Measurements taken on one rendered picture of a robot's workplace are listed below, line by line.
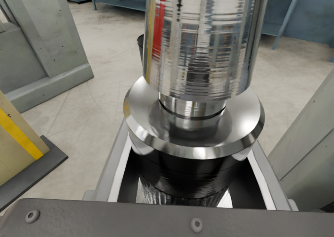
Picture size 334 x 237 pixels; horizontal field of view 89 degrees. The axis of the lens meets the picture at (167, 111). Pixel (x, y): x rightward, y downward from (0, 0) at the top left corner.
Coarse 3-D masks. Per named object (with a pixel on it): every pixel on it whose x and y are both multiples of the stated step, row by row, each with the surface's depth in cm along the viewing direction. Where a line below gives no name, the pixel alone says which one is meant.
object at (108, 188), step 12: (120, 132) 8; (120, 144) 7; (108, 156) 7; (120, 156) 7; (132, 156) 7; (108, 168) 6; (120, 168) 6; (132, 168) 7; (108, 180) 6; (120, 180) 6; (132, 180) 8; (84, 192) 6; (96, 192) 6; (108, 192) 6; (120, 192) 6; (132, 192) 8
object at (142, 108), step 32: (128, 96) 6; (256, 96) 6; (128, 128) 5; (160, 128) 5; (192, 128) 5; (224, 128) 5; (256, 128) 5; (160, 160) 5; (192, 160) 4; (224, 160) 4
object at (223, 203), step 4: (140, 180) 15; (140, 184) 15; (140, 188) 14; (228, 188) 16; (140, 192) 14; (228, 192) 15; (140, 196) 14; (144, 196) 14; (224, 196) 14; (228, 196) 14; (136, 200) 14; (140, 200) 14; (144, 200) 14; (224, 200) 14; (228, 200) 14; (220, 204) 14; (224, 204) 14; (228, 204) 14
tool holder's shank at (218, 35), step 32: (160, 0) 3; (192, 0) 3; (224, 0) 3; (256, 0) 3; (160, 32) 3; (192, 32) 3; (224, 32) 3; (256, 32) 3; (160, 64) 4; (192, 64) 3; (224, 64) 3; (160, 96) 5; (192, 96) 4; (224, 96) 4
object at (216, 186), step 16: (144, 160) 5; (144, 176) 7; (160, 176) 5; (176, 176) 5; (192, 176) 5; (208, 176) 5; (224, 176) 5; (144, 192) 9; (160, 192) 6; (176, 192) 6; (192, 192) 6; (208, 192) 6; (224, 192) 7
